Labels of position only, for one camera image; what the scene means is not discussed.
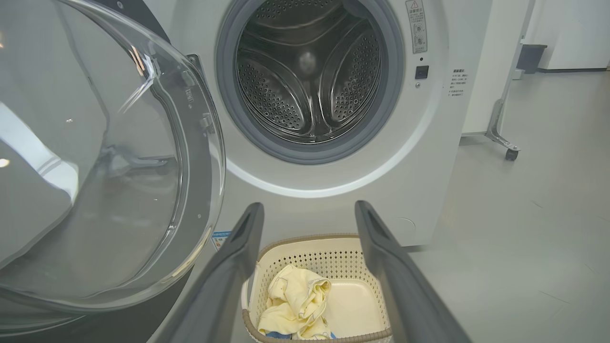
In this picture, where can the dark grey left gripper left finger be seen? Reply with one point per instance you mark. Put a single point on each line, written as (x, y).
(224, 286)

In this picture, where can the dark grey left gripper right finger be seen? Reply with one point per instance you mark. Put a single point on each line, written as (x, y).
(405, 286)

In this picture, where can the cream garment with blue trim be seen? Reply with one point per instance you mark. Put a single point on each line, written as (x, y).
(295, 300)
(317, 331)

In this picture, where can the round black glass washer door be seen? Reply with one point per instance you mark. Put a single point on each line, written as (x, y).
(119, 190)

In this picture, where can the cream perforated laundry basket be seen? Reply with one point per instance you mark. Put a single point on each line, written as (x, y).
(352, 305)

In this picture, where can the white front-load washing machine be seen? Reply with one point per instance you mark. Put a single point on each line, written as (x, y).
(429, 143)

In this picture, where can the blue energy label sticker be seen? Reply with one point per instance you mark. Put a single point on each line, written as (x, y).
(220, 239)

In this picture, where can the white rolling partition metal leg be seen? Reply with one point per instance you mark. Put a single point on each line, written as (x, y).
(495, 71)

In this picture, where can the dark grey trash bin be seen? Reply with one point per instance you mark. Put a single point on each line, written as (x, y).
(530, 58)

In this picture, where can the red white warning sticker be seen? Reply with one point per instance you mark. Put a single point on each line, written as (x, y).
(416, 26)

